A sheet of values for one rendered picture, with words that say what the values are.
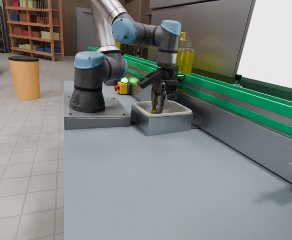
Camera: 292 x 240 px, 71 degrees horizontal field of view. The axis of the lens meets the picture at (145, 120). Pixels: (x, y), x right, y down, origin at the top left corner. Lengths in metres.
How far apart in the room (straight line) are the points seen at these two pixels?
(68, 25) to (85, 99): 10.15
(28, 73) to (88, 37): 7.48
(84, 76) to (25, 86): 2.96
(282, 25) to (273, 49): 0.09
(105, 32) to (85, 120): 0.40
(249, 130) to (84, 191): 0.57
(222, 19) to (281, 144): 0.68
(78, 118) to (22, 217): 0.93
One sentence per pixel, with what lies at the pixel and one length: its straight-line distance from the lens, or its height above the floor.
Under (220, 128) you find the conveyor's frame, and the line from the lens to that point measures 0.88.
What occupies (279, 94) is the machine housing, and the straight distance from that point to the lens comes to 0.98.
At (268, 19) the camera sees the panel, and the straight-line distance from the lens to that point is 1.01.
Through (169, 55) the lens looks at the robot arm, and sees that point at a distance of 0.80.
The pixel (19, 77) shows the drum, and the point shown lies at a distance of 3.76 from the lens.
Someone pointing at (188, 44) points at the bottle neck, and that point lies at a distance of 1.12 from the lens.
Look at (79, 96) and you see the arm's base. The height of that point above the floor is 0.87.
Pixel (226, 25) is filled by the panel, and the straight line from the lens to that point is 1.14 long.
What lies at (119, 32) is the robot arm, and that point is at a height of 1.12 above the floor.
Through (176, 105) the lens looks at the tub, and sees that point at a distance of 0.98.
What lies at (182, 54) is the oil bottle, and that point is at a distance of 1.11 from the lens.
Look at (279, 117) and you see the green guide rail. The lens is 0.76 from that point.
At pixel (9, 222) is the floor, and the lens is 1.61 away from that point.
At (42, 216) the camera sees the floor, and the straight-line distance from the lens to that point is 1.58.
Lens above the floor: 1.11
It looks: 21 degrees down
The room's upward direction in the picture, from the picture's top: 6 degrees clockwise
